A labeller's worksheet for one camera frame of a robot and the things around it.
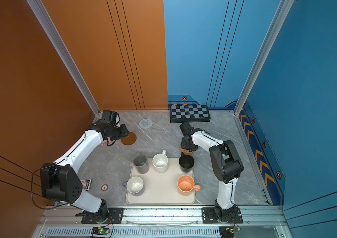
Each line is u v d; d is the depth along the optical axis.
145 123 1.12
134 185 0.81
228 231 0.70
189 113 1.15
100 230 0.71
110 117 0.68
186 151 0.86
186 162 0.87
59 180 0.43
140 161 0.85
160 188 0.83
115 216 0.74
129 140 1.05
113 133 0.71
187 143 0.83
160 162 0.91
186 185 0.82
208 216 0.72
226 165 0.50
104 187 0.83
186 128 0.78
